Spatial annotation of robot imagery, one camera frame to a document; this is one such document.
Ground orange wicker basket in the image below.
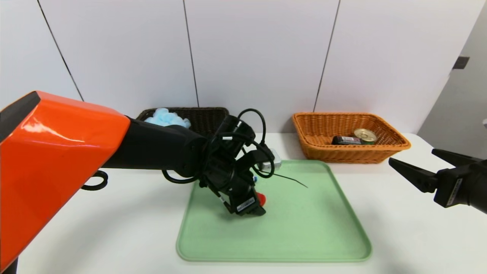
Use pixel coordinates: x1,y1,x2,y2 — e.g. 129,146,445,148
292,112,411,164

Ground black left camera cable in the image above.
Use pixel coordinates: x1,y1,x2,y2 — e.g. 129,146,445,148
238,108,275,179

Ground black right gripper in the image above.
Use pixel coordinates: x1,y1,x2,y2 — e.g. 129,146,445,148
388,148,487,214

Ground dark brown wicker basket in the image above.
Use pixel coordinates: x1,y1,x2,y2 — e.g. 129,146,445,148
136,107,230,137

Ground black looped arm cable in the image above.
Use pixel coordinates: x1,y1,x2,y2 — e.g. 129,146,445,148
81,170,109,191

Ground tin can with pull tab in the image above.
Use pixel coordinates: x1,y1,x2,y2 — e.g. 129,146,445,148
353,129,377,145

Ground green plastic tray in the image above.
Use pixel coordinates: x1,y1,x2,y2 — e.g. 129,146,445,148
177,159,372,263

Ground thin black zip tie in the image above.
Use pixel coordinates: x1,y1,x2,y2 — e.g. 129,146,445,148
272,173,308,188

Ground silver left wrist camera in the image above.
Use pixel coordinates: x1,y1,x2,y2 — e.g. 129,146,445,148
261,153,282,172

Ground blue mesh bath loofah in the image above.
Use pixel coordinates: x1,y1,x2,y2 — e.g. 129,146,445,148
144,108,191,129

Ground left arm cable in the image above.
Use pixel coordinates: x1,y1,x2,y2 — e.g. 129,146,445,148
162,129,276,185

